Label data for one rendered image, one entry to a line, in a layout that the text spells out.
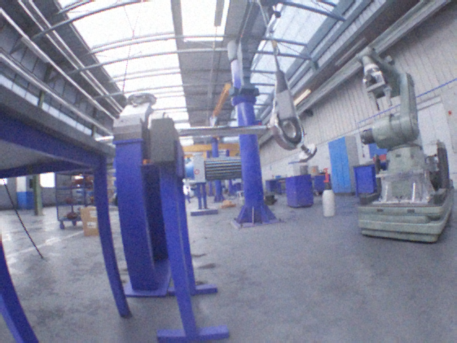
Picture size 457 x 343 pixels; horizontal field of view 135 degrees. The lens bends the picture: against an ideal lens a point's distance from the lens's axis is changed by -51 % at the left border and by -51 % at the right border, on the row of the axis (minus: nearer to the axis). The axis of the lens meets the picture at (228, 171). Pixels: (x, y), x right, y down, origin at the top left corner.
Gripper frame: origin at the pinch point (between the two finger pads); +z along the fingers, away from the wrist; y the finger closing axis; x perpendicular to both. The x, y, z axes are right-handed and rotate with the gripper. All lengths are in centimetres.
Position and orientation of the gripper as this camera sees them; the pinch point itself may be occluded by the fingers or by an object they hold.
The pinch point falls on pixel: (383, 104)
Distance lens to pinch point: 199.7
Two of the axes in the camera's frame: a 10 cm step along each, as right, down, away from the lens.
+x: -9.4, 0.6, -3.3
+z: 0.9, 9.9, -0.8
